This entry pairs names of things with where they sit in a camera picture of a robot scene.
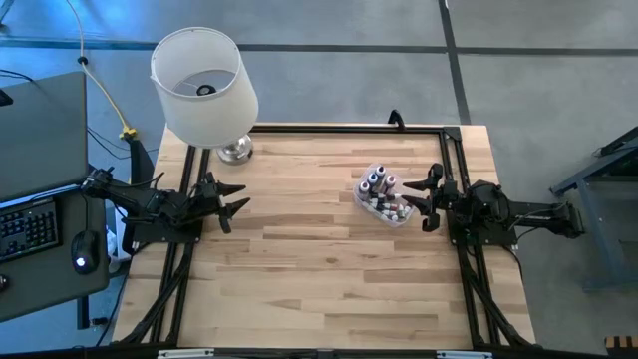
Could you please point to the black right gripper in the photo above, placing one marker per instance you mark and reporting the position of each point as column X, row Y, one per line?
column 443, row 197

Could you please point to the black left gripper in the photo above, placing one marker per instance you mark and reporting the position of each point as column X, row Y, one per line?
column 209, row 199

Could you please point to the small red dropper bottle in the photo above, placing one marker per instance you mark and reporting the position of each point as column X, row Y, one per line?
column 394, row 207

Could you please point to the large red food coloring bottle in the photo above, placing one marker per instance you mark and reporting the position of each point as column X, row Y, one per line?
column 390, row 180

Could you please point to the small black dropper bottle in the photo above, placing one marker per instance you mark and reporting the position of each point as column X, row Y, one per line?
column 381, row 201

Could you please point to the large dark food coloring bottle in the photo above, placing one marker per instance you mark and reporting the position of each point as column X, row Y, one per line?
column 380, row 171

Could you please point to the large blue food coloring bottle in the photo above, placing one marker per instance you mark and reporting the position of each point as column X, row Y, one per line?
column 372, row 178

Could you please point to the large purple food coloring bottle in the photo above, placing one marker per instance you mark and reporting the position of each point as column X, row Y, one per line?
column 364, row 188

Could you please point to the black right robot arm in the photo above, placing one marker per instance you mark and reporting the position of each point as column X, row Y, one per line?
column 538, row 212

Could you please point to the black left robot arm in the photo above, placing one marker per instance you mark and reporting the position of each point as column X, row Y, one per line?
column 149, row 202

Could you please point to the clear plastic container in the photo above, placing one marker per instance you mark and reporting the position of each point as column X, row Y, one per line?
column 405, row 192

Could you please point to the black clamp hook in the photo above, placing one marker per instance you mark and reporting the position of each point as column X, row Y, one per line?
column 396, row 118

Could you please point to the white shade table lamp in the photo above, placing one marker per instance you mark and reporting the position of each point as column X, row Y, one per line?
column 209, row 119

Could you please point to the white plastic item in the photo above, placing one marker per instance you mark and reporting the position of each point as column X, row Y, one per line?
column 119, row 219

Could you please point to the black computer mouse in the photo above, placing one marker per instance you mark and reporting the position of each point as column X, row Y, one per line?
column 85, row 244

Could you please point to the blue grey metal table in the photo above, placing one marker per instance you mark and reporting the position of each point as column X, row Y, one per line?
column 598, row 224

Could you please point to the black desk leg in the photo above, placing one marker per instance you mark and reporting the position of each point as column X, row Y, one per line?
column 83, row 311

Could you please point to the grey desk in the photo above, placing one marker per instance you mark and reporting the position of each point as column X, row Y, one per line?
column 50, row 289

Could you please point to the black backlit keyboard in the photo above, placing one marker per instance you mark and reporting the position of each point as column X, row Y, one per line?
column 30, row 229

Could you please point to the black orange striped block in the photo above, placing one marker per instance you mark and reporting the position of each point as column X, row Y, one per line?
column 620, row 344

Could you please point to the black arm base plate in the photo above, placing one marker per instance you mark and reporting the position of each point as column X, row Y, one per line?
column 478, row 239
column 164, row 237

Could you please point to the black upright post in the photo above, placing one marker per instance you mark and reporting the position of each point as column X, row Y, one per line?
column 141, row 159

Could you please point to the white metal bracket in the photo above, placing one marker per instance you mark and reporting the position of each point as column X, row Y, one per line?
column 184, row 354
column 463, row 355

